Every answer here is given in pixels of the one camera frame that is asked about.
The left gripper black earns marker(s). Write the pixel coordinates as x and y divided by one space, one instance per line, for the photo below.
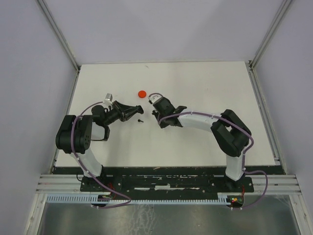
124 111

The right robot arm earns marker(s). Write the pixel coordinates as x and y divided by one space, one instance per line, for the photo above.
232 136

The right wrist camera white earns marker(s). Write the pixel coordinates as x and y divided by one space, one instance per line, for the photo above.
154 97

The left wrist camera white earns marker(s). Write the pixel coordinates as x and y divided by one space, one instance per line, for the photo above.
108 99

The aluminium corner post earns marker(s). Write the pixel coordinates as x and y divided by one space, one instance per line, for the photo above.
57 32
274 25

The round black earbud case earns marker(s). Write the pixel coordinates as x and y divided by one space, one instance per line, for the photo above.
140 109

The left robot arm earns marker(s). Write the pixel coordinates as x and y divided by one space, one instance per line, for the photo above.
75 134

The left aluminium corner post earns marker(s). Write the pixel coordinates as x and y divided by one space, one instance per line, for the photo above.
57 32

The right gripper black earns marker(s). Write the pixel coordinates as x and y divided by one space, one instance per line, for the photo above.
163 124

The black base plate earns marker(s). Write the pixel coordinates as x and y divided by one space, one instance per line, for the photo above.
210 183

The right controller board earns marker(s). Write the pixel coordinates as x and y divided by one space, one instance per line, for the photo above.
236 201

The aluminium frame rail front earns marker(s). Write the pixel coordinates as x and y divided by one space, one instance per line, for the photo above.
277 185

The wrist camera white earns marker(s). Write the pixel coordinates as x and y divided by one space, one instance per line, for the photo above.
154 97
108 99

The right aluminium corner post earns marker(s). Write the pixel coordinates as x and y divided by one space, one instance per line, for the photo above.
274 25

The round orange earbud case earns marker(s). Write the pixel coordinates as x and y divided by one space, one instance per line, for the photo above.
142 94

